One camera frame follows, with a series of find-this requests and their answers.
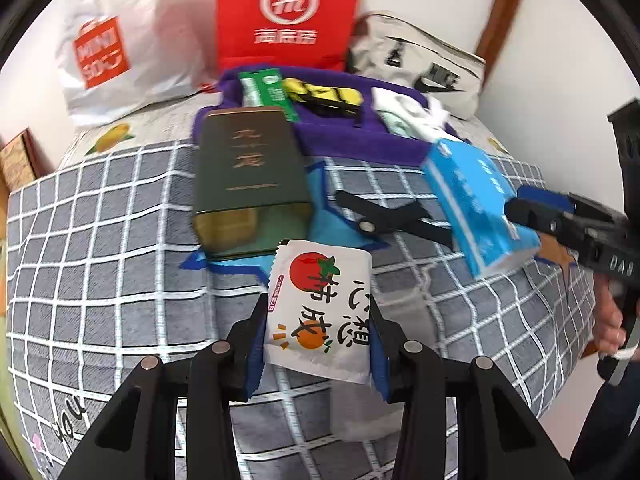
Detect white cloth glove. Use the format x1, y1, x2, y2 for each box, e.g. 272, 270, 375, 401
417, 96, 464, 143

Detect blue tissue pack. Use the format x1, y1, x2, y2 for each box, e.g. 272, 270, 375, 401
420, 140, 543, 278

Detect white tomato print tissue packet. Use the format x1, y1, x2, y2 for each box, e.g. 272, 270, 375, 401
263, 239, 373, 385

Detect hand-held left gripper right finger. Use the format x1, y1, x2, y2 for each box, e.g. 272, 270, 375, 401
365, 305, 576, 480

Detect beige sports bag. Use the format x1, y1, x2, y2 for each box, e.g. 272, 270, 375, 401
347, 12, 487, 121

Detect dark green tin box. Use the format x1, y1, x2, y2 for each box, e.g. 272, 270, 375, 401
192, 107, 311, 261

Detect purple storage tray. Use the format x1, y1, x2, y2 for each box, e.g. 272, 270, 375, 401
200, 66, 463, 166

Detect person's right hand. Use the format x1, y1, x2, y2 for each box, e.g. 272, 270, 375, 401
591, 279, 632, 360

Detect red paper shopping bag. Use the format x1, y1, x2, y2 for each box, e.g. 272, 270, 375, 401
216, 0, 368, 73

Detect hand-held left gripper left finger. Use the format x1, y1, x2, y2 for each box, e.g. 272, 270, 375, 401
70, 296, 268, 480

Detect white fruit print bedsheet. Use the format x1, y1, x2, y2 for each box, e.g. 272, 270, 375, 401
62, 105, 511, 162

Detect green packet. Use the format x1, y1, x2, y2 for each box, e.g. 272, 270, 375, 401
239, 70, 300, 123

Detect wooden headboard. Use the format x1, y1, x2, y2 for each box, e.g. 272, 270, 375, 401
475, 0, 531, 61

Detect brown patterned box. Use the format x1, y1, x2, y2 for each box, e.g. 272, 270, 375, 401
0, 129, 42, 193

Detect yellow black pouch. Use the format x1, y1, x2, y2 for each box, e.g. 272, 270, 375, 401
282, 77, 363, 117

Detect white plastic shopping bag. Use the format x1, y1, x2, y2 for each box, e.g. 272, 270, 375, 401
54, 0, 221, 128

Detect grey checked quilt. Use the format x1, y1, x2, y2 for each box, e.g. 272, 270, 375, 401
5, 140, 601, 480

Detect person's dark trousers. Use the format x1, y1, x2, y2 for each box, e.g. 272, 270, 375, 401
569, 360, 640, 480

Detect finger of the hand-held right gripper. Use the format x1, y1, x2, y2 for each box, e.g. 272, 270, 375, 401
503, 197, 573, 251
517, 185, 577, 213

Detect black plastic clamp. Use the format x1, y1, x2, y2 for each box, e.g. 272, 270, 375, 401
335, 190, 457, 252

